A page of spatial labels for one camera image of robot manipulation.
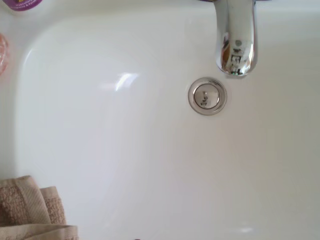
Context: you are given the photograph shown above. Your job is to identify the tan terry towel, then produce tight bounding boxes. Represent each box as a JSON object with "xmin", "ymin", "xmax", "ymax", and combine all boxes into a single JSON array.
[{"xmin": 0, "ymin": 174, "xmax": 80, "ymax": 240}]

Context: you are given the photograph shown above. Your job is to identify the white vanity sink top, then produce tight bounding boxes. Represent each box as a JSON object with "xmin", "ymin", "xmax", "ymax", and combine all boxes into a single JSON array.
[{"xmin": 0, "ymin": 0, "xmax": 320, "ymax": 240}]

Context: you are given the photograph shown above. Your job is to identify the chrome drain stopper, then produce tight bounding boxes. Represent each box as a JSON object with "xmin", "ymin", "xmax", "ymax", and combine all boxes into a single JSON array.
[{"xmin": 187, "ymin": 76, "xmax": 228, "ymax": 116}]

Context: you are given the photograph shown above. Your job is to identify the round pink soap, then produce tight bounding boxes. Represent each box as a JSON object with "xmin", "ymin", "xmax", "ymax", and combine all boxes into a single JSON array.
[{"xmin": 0, "ymin": 32, "xmax": 10, "ymax": 77}]

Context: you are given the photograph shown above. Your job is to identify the pink cap deodorant stick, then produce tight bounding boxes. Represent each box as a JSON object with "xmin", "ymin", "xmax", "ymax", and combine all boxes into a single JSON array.
[{"xmin": 5, "ymin": 0, "xmax": 43, "ymax": 13}]

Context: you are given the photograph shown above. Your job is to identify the chrome two-handle faucet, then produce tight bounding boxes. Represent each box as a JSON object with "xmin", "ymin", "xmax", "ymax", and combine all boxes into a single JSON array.
[{"xmin": 214, "ymin": 0, "xmax": 259, "ymax": 77}]

